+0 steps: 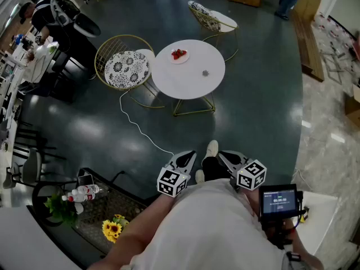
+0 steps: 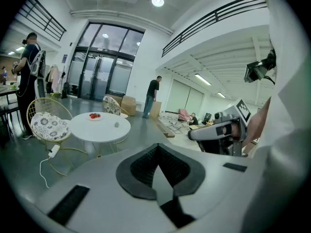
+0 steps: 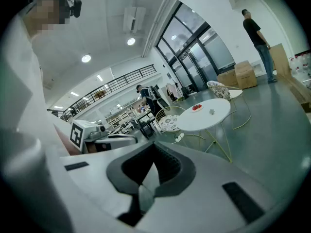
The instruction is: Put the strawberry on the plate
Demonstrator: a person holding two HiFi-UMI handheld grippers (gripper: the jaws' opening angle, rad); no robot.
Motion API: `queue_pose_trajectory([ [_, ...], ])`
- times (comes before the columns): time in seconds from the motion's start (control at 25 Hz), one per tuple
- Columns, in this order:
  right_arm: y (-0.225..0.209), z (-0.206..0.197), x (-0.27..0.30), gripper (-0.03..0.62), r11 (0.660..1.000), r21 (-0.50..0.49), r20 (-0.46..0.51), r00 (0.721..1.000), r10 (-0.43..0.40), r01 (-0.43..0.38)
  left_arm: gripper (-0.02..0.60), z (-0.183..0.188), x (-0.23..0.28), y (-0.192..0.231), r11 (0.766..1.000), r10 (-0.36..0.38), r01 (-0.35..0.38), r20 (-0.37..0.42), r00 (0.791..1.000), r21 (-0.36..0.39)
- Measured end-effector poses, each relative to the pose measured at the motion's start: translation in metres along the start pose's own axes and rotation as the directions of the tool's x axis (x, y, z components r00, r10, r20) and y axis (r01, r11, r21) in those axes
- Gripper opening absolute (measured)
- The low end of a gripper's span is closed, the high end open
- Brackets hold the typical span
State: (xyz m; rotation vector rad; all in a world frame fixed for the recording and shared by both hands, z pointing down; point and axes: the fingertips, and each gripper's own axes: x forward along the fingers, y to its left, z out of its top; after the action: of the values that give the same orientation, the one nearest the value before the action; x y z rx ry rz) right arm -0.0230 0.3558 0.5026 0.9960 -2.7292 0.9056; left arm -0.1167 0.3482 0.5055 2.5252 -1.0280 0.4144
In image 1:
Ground round white table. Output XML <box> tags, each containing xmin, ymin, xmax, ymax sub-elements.
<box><xmin>151</xmin><ymin>39</ymin><xmax>226</xmax><ymax>117</ymax></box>

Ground white flat board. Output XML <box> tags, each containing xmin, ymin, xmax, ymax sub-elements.
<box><xmin>292</xmin><ymin>191</ymin><xmax>340</xmax><ymax>257</ymax></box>

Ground wooden bench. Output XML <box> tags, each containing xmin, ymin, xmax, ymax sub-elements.
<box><xmin>291</xmin><ymin>10</ymin><xmax>326</xmax><ymax>83</ymax></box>

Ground white floor cable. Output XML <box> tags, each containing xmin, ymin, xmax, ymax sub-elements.
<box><xmin>119</xmin><ymin>90</ymin><xmax>175</xmax><ymax>156</ymax></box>

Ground black mesh table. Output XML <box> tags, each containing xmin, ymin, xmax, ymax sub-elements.
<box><xmin>75</xmin><ymin>167</ymin><xmax>147</xmax><ymax>255</ymax></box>

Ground person's left forearm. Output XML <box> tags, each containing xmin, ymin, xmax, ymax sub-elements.
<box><xmin>87</xmin><ymin>191</ymin><xmax>183</xmax><ymax>270</ymax></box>

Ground black metal chair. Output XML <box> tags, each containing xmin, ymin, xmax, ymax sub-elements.
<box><xmin>11</xmin><ymin>121</ymin><xmax>67</xmax><ymax>179</ymax></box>

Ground tan flat carton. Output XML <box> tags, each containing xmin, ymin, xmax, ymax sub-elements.
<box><xmin>294</xmin><ymin>0</ymin><xmax>323</xmax><ymax>22</ymax></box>

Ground pile of metal frames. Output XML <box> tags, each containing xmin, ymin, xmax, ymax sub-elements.
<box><xmin>312</xmin><ymin>15</ymin><xmax>360</xmax><ymax>86</ymax></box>

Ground green leafy plant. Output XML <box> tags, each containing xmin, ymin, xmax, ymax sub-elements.
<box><xmin>43</xmin><ymin>192</ymin><xmax>79</xmax><ymax>227</ymax></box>

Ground person's white shirt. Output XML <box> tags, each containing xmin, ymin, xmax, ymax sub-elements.
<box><xmin>120</xmin><ymin>178</ymin><xmax>290</xmax><ymax>270</ymax></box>

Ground person's black trousers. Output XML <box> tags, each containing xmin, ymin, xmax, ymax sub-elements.
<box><xmin>201</xmin><ymin>155</ymin><xmax>232</xmax><ymax>182</ymax></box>

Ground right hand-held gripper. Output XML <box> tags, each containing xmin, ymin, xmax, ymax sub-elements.
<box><xmin>218</xmin><ymin>150</ymin><xmax>267</xmax><ymax>192</ymax></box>

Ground grey padded chair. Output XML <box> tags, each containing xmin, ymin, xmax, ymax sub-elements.
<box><xmin>2</xmin><ymin>147</ymin><xmax>43</xmax><ymax>190</ymax></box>

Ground black monitor screen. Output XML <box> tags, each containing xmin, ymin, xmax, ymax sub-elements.
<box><xmin>258</xmin><ymin>183</ymin><xmax>298</xmax><ymax>218</ymax></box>

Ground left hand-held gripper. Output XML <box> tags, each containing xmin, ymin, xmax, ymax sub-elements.
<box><xmin>156</xmin><ymin>150</ymin><xmax>197</xmax><ymax>198</ymax></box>

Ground sunflower bunch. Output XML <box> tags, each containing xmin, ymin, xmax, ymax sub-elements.
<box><xmin>101</xmin><ymin>214</ymin><xmax>130</xmax><ymax>244</ymax></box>

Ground water bottle red label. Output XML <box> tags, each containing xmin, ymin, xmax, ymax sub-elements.
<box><xmin>61</xmin><ymin>192</ymin><xmax>97</xmax><ymax>204</ymax></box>
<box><xmin>71</xmin><ymin>183</ymin><xmax>104</xmax><ymax>197</ymax></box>

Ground white plate with strawberries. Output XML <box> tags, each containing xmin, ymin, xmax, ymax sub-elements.
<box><xmin>169</xmin><ymin>48</ymin><xmax>191</xmax><ymax>65</ymax></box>

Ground person's right forearm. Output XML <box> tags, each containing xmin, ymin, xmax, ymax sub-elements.
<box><xmin>240</xmin><ymin>188</ymin><xmax>324</xmax><ymax>270</ymax></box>

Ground white cluttered desk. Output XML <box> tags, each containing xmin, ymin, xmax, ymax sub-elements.
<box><xmin>0</xmin><ymin>32</ymin><xmax>60</xmax><ymax>123</ymax></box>

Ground black round chair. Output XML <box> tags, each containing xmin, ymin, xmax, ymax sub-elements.
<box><xmin>31</xmin><ymin>178</ymin><xmax>77</xmax><ymax>228</ymax></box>

